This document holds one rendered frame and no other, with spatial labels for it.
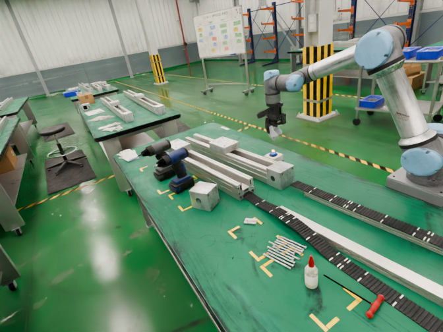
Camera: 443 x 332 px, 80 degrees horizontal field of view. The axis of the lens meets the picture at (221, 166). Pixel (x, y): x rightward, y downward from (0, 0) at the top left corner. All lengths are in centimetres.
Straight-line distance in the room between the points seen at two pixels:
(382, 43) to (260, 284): 86
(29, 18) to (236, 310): 1575
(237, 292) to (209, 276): 11
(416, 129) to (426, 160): 11
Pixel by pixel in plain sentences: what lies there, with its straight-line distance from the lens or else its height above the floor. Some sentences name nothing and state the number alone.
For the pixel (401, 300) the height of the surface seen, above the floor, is 78.
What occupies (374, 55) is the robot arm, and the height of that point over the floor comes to 135.
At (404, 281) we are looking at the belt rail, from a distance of 96.
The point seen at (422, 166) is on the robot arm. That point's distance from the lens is 115.
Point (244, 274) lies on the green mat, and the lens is 95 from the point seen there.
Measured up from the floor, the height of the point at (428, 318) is 78.
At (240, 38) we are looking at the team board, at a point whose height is 129.
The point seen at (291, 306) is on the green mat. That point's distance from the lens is 87.
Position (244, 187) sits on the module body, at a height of 82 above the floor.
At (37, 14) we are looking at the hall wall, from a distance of 1611.
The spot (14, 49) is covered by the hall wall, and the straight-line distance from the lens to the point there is 1608.
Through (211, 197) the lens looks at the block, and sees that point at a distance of 122.
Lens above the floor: 150
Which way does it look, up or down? 27 degrees down
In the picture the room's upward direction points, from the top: 10 degrees counter-clockwise
